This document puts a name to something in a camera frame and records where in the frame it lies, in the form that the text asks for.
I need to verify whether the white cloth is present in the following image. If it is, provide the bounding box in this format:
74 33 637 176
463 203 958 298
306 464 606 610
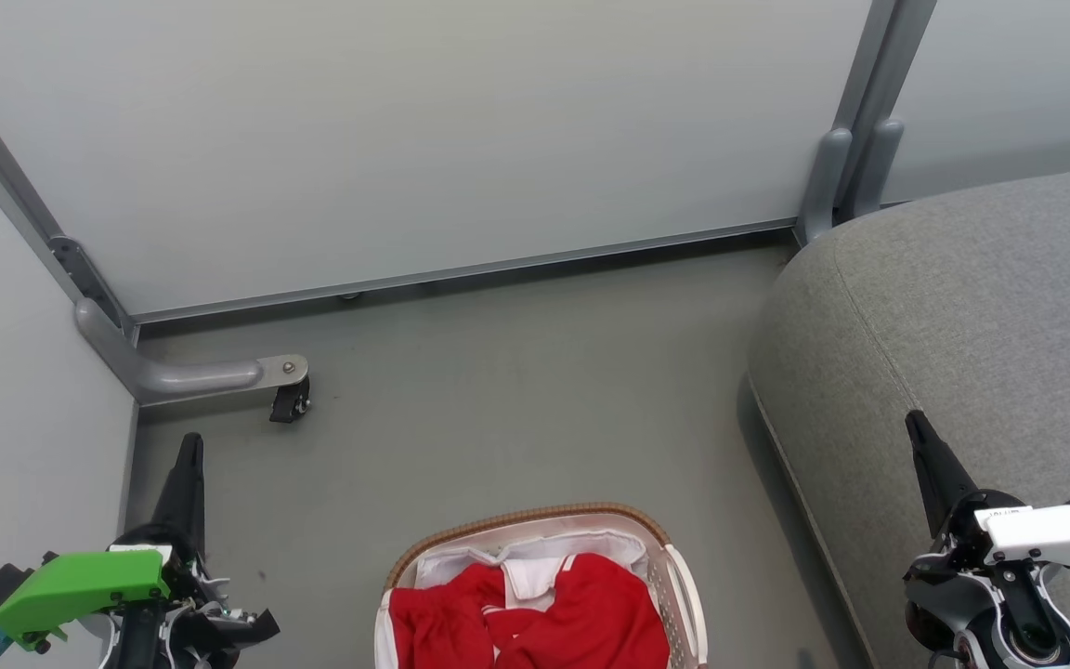
414 530 649 600

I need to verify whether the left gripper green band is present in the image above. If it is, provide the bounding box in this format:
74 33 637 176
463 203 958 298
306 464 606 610
0 432 281 669

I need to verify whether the black caster wheel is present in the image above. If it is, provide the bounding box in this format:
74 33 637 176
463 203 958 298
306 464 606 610
269 376 312 425

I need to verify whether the white laundry basket brown rim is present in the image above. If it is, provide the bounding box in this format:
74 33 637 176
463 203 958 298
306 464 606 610
373 503 709 669

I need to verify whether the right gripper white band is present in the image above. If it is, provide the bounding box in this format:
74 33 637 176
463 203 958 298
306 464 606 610
902 410 1070 669

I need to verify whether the red polo shirt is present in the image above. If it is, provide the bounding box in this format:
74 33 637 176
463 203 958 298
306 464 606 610
484 553 672 669

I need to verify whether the grey partition post with bracket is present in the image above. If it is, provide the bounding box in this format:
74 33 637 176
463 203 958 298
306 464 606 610
0 51 138 345

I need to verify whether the grey partition post double foot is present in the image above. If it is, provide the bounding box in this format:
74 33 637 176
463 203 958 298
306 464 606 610
795 0 937 247

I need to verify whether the grey fabric sofa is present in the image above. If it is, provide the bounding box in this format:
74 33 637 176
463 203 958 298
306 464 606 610
747 160 1070 669

